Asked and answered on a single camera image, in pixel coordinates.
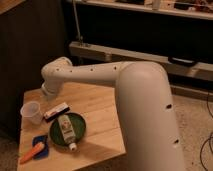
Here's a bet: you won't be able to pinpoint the black handle on rail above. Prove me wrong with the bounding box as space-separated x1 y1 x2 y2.
168 57 198 67

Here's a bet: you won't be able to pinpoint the clear plastic cup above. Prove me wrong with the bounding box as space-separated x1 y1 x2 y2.
20 101 43 125

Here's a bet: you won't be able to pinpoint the white bottle with label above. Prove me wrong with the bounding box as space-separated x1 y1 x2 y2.
58 115 77 151

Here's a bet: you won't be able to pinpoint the white horizontal beam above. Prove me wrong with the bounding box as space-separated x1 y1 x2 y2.
69 41 213 81

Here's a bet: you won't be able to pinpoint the blue sponge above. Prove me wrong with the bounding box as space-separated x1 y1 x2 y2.
32 135 49 160

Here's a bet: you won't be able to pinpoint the black cables on floor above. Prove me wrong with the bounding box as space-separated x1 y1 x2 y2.
199 96 213 171

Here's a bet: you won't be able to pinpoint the green round plate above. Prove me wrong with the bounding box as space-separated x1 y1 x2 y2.
49 113 86 147

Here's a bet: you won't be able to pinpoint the metal vertical pole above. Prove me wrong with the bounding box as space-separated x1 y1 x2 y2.
72 0 83 46

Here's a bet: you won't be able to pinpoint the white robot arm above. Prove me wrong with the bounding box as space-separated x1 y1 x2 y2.
41 57 186 171

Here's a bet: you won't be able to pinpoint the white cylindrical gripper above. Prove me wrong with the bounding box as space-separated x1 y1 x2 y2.
41 82 62 100

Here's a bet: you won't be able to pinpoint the orange toy carrot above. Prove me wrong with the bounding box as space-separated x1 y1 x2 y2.
19 142 45 164

